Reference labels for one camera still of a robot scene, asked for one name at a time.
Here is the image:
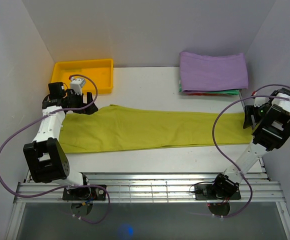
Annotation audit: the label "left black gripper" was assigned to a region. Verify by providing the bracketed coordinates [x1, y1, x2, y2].
[64, 90, 98, 116]

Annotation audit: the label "yellow-green trousers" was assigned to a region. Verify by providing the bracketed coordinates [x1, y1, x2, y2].
[59, 104, 252, 154]

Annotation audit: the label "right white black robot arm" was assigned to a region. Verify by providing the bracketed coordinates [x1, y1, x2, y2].
[209, 84, 290, 199]

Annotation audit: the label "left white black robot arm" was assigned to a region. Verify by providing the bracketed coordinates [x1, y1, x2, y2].
[23, 77, 98, 200]

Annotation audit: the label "folded purple trousers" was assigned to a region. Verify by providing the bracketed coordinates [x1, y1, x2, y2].
[179, 51, 249, 93]

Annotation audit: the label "folded green garment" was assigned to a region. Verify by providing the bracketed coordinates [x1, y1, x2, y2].
[179, 78, 240, 96]

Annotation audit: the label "yellow plastic tray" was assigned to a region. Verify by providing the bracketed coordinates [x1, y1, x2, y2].
[51, 58, 114, 94]

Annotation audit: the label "folded red garment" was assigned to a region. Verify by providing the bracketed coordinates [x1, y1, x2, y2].
[185, 92, 221, 97]

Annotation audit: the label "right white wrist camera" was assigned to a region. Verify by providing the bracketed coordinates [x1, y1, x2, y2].
[252, 92, 269, 108]

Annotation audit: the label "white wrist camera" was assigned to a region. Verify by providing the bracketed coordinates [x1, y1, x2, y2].
[69, 77, 86, 96]
[252, 92, 269, 108]

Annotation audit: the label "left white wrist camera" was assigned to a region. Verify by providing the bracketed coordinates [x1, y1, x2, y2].
[69, 77, 86, 96]

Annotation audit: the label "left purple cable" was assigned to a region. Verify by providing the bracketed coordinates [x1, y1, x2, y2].
[0, 74, 111, 225]

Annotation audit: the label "purple cable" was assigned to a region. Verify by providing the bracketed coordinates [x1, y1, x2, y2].
[184, 84, 290, 219]
[0, 74, 111, 225]

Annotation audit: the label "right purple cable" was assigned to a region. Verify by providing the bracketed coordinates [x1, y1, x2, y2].
[184, 84, 290, 219]

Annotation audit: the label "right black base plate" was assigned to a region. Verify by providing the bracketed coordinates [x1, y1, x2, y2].
[193, 182, 242, 201]

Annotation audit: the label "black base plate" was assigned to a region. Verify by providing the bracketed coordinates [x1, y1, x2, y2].
[193, 182, 242, 201]
[62, 187, 106, 201]

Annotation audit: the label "aluminium rail frame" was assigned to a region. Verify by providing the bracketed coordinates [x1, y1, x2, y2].
[4, 147, 290, 240]

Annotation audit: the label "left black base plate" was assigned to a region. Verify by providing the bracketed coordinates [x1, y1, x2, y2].
[62, 187, 106, 201]

